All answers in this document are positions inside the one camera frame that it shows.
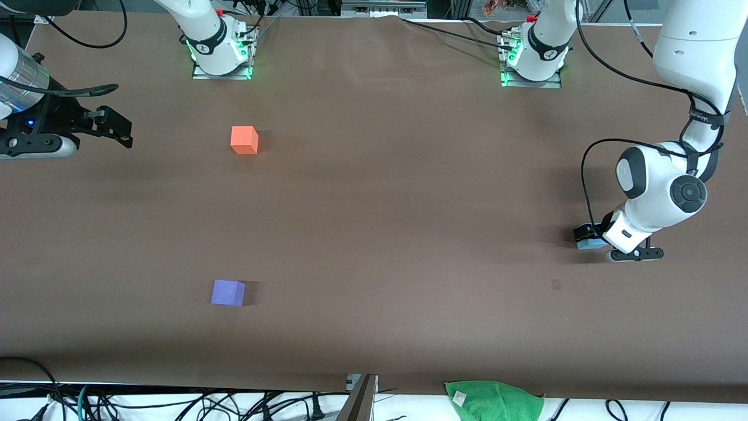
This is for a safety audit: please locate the orange foam block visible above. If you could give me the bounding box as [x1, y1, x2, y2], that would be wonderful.
[230, 126, 259, 155]

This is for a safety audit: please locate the purple foam block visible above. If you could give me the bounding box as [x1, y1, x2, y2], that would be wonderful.
[211, 279, 247, 307]

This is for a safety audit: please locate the green cloth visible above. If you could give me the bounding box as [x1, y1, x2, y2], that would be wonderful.
[445, 380, 545, 421]

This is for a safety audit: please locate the brown table cover sheet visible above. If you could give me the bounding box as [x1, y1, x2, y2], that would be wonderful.
[0, 12, 748, 404]

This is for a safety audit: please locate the aluminium profile bar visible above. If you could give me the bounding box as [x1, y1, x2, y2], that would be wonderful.
[335, 374, 379, 421]

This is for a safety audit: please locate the grey box device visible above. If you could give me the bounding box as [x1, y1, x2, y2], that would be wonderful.
[341, 0, 428, 18]

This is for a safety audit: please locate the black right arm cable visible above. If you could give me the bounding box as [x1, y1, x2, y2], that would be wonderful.
[0, 0, 128, 98]

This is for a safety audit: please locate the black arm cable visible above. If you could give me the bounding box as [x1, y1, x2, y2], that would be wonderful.
[576, 0, 728, 229]
[0, 0, 128, 98]

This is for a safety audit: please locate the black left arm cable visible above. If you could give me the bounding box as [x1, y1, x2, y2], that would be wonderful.
[576, 0, 728, 229]

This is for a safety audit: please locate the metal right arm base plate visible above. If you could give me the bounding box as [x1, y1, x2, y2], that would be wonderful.
[192, 23, 259, 81]

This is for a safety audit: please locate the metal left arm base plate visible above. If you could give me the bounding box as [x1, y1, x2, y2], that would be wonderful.
[500, 30, 563, 89]

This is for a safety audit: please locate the black cable on table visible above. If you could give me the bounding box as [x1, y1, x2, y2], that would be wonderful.
[399, 16, 516, 52]

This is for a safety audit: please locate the black floor cable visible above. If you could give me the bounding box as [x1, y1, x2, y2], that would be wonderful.
[0, 356, 66, 421]

